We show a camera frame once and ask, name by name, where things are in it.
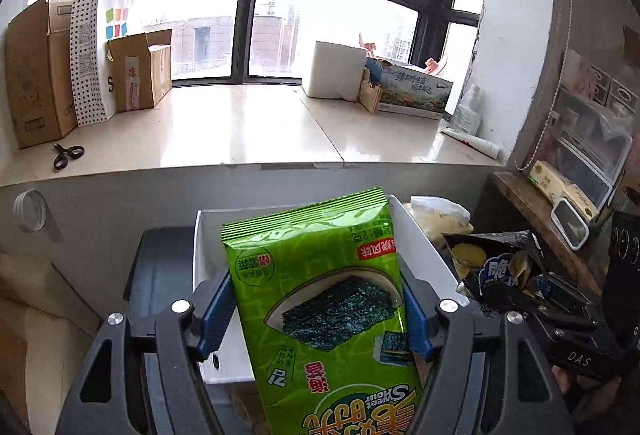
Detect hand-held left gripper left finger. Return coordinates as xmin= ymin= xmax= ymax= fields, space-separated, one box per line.
xmin=55 ymin=277 xmax=238 ymax=435

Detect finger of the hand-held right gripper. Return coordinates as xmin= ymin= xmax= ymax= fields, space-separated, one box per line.
xmin=537 ymin=272 xmax=608 ymax=313
xmin=525 ymin=312 xmax=603 ymax=336

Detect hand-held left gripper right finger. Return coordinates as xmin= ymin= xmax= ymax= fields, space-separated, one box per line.
xmin=400 ymin=265 xmax=576 ymax=435

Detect black potato chip bag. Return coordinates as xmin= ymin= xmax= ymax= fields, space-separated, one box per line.
xmin=442 ymin=230 xmax=548 ymax=311

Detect white cardboard box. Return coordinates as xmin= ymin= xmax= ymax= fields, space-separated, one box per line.
xmin=192 ymin=195 xmax=471 ymax=386

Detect green seaweed snack packet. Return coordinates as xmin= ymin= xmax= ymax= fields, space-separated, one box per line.
xmin=221 ymin=187 xmax=426 ymax=435

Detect person's right hand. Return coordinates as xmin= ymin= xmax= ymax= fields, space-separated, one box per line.
xmin=551 ymin=365 xmax=583 ymax=398

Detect white framed desk clock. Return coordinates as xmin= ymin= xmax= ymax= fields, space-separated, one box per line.
xmin=551 ymin=197 xmax=591 ymax=251

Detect dark wooden side table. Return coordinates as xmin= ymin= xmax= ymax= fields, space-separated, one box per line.
xmin=490 ymin=170 xmax=606 ymax=296

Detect yellow tissue pack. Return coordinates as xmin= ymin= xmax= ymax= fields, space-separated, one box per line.
xmin=527 ymin=160 xmax=600 ymax=221

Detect beige tissue box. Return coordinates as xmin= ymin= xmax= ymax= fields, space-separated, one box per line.
xmin=410 ymin=196 xmax=473 ymax=236

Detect clear plastic storage drawers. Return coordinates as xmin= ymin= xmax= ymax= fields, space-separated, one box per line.
xmin=550 ymin=85 xmax=633 ymax=216

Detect white tube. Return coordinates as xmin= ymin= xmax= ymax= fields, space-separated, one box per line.
xmin=440 ymin=127 xmax=503 ymax=160

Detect flat brown cardboard sheet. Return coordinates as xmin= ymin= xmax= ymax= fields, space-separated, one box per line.
xmin=0 ymin=250 xmax=101 ymax=416

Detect marble window sill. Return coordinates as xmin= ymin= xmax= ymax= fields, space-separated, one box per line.
xmin=0 ymin=82 xmax=506 ymax=188

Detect white plastic bottle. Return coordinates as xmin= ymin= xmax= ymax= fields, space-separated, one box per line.
xmin=450 ymin=85 xmax=482 ymax=136

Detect small white drawer organizer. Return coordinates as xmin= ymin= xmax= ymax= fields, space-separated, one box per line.
xmin=590 ymin=65 xmax=640 ymax=116

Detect black scissors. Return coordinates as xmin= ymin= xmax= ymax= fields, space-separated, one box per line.
xmin=52 ymin=143 xmax=86 ymax=172

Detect pink floral packet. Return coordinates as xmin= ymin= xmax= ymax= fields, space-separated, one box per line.
xmin=562 ymin=49 xmax=601 ymax=88

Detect landscape printed tissue box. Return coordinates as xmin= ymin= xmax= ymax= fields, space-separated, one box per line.
xmin=375 ymin=59 xmax=455 ymax=120

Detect small wooden holder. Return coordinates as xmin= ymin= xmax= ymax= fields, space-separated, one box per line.
xmin=357 ymin=67 xmax=383 ymax=114

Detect grey stitched leather panel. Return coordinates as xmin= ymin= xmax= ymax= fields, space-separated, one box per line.
xmin=507 ymin=0 xmax=576 ymax=173

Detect small open cardboard box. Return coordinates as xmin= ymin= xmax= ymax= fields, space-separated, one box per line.
xmin=106 ymin=29 xmax=173 ymax=114

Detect white foam box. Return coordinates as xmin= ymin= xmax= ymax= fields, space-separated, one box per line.
xmin=301 ymin=40 xmax=368 ymax=102

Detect polka dot paper bag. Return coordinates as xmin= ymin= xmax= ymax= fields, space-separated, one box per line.
xmin=70 ymin=0 xmax=151 ymax=126

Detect tall brown cardboard box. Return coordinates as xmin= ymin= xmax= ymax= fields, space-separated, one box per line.
xmin=5 ymin=0 xmax=78 ymax=150

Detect white round wall cap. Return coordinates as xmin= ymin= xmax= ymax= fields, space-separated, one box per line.
xmin=13 ymin=190 xmax=48 ymax=232

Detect cardboard piece on wall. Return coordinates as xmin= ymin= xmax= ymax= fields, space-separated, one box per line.
xmin=622 ymin=25 xmax=640 ymax=60

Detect black window frame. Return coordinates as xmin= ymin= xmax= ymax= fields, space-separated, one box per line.
xmin=52 ymin=0 xmax=493 ymax=86

